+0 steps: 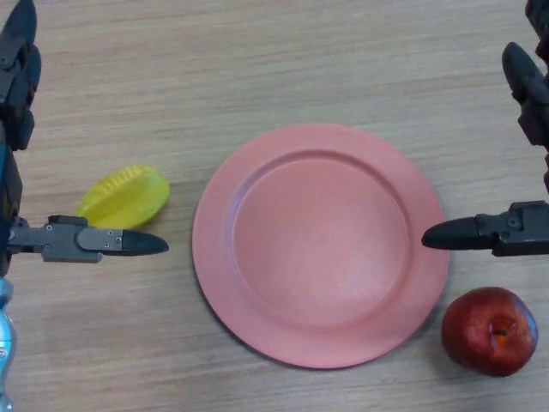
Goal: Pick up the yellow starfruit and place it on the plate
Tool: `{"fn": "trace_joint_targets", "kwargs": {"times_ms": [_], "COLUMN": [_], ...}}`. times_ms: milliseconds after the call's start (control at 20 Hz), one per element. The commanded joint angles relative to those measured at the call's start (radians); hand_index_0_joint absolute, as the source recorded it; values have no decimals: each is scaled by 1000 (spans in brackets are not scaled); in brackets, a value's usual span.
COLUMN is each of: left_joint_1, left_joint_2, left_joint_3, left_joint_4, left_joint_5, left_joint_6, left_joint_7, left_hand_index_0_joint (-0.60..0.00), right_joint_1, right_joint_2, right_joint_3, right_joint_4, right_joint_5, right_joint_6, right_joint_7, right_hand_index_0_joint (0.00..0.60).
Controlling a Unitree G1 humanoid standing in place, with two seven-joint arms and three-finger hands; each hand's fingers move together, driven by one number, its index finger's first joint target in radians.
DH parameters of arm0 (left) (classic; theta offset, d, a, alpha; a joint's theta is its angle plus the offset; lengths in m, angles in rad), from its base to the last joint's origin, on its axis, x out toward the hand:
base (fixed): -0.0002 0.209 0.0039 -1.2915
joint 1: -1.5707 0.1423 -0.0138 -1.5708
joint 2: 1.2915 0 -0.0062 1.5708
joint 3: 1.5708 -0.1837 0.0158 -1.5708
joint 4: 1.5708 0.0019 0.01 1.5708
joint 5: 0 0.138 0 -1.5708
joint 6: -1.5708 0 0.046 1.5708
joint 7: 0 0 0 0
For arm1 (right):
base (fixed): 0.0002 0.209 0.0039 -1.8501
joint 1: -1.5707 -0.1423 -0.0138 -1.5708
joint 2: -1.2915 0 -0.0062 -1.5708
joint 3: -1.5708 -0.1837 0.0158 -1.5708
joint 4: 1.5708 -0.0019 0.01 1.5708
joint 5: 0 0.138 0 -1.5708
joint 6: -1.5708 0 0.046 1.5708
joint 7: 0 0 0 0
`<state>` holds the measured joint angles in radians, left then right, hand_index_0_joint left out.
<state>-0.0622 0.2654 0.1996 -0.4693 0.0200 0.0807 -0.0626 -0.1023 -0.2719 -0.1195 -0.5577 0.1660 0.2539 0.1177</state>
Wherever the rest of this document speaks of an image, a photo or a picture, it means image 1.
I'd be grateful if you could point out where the pink round plate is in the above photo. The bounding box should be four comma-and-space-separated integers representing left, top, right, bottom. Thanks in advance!
191, 123, 450, 370

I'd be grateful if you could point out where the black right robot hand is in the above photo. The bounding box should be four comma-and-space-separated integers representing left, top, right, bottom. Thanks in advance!
421, 0, 549, 258

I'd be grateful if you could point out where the yellow starfruit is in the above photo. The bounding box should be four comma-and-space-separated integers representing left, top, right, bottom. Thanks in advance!
75, 165, 171, 231

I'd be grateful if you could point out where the red apple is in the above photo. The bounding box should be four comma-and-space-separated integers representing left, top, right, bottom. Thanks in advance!
441, 286, 539, 378

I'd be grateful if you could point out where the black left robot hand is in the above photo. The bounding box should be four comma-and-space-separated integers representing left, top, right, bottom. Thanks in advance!
0, 0, 170, 278

